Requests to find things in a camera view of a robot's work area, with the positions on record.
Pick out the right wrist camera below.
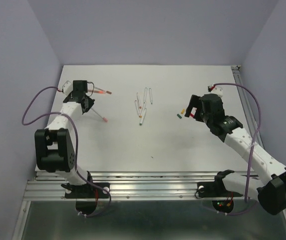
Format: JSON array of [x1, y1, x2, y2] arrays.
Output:
[[208, 85, 223, 98]]

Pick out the blue marker pen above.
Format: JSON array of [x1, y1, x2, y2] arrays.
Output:
[[143, 87, 148, 103]]

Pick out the pink marker pen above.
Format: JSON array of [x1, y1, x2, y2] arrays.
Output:
[[91, 107, 108, 123]]

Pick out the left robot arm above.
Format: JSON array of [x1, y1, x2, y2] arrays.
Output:
[[35, 80, 95, 197]]

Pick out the yellow marker pen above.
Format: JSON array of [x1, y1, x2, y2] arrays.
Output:
[[138, 108, 143, 118]]

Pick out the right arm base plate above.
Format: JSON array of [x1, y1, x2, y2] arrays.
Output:
[[195, 181, 232, 198]]

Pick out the aluminium front rail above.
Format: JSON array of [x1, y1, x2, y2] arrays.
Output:
[[24, 171, 286, 201]]

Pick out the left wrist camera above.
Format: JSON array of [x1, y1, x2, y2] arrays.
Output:
[[62, 80, 73, 96]]

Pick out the long white green-tip pen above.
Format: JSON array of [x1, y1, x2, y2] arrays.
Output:
[[139, 108, 146, 126]]

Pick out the tan orange highlighter pen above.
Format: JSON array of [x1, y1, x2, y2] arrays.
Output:
[[88, 89, 106, 94]]

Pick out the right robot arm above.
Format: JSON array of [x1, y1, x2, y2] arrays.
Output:
[[185, 93, 286, 215]]

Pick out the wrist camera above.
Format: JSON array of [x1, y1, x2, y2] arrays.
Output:
[[62, 80, 73, 96], [208, 85, 223, 98]]

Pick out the red marker pen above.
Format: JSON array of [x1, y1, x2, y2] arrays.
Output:
[[134, 100, 140, 115]]

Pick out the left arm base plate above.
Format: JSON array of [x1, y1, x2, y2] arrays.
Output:
[[61, 183, 109, 199]]

